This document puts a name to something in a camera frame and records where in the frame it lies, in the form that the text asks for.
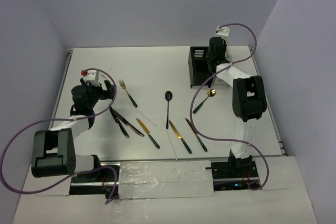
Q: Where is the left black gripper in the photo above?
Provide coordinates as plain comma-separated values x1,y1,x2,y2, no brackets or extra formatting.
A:
80,78,116,110

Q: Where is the gold spoon green handle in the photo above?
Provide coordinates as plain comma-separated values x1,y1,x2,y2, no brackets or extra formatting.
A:
193,89,216,114

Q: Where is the black spoon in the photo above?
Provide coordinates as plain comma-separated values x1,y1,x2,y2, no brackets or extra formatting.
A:
165,91,173,129

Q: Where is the gold knife green handle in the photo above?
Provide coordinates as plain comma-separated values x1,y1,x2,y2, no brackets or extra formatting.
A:
169,120,192,154
136,118,160,149
185,118,208,152

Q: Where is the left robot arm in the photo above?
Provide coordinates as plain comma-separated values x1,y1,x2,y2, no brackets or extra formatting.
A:
31,79,114,181

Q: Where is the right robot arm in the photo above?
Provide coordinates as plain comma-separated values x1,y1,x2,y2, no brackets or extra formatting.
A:
206,37,267,177

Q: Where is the white chopstick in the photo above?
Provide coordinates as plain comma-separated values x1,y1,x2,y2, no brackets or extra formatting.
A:
160,116,178,161
124,98,157,126

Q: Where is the black steak knife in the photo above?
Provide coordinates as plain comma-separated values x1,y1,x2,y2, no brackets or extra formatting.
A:
109,107,130,138
114,110,144,137

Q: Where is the black utensil container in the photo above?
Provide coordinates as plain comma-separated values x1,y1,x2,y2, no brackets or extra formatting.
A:
188,46,211,88

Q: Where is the white utensil container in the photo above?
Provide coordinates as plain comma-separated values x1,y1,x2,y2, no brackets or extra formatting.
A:
208,48,233,88

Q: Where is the silver tape sheet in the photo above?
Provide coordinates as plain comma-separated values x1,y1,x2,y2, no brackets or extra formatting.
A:
118,161,214,199

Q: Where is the gold fork green handle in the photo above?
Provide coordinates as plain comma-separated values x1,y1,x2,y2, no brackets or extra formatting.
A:
118,79,138,108

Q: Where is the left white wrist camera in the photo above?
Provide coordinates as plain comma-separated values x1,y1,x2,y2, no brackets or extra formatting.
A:
80,70,101,87

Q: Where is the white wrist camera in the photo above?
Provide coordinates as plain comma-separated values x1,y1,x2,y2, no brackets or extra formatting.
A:
80,70,101,87
216,26,230,42

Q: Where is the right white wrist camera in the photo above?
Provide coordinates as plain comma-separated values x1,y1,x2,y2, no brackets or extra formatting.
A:
216,26,230,42

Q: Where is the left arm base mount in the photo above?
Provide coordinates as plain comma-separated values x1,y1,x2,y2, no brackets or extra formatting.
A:
69,165,120,199

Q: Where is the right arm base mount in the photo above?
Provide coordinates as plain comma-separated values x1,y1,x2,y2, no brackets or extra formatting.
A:
205,155,260,191

